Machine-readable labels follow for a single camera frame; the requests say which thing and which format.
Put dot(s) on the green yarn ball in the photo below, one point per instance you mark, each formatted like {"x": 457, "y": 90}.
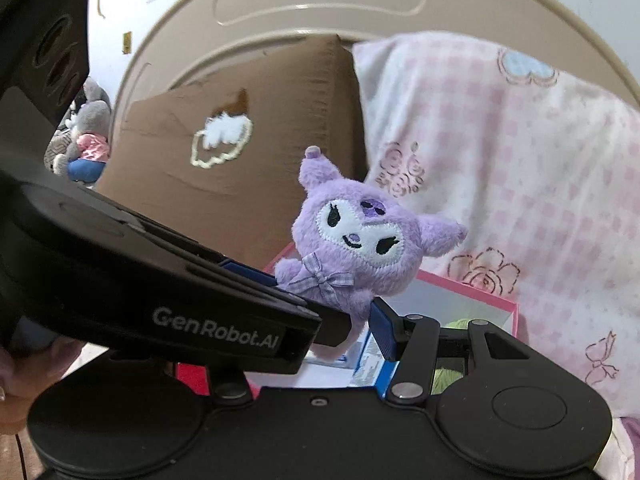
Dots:
{"x": 447, "y": 380}

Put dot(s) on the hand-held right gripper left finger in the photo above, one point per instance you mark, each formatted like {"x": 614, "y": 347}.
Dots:
{"x": 220, "y": 377}

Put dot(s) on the person's left hand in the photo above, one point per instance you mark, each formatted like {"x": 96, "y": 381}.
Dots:
{"x": 35, "y": 385}

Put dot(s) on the brown pillow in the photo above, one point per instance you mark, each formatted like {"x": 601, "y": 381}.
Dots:
{"x": 200, "y": 220}

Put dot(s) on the grey stuffed toy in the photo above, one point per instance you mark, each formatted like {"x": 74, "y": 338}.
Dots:
{"x": 92, "y": 115}

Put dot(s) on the pink cardboard box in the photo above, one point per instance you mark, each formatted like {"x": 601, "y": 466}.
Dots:
{"x": 450, "y": 300}

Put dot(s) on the yellow wall sticker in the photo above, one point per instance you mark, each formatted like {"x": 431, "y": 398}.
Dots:
{"x": 127, "y": 42}

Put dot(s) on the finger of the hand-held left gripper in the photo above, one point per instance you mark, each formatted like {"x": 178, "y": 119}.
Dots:
{"x": 342, "y": 330}
{"x": 247, "y": 272}

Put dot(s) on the purple plush toy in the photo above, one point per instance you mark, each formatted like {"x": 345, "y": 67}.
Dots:
{"x": 350, "y": 240}

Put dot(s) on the pink checkered pillow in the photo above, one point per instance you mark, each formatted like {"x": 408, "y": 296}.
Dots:
{"x": 500, "y": 160}

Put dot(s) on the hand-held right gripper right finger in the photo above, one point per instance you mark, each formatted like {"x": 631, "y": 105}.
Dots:
{"x": 385, "y": 330}

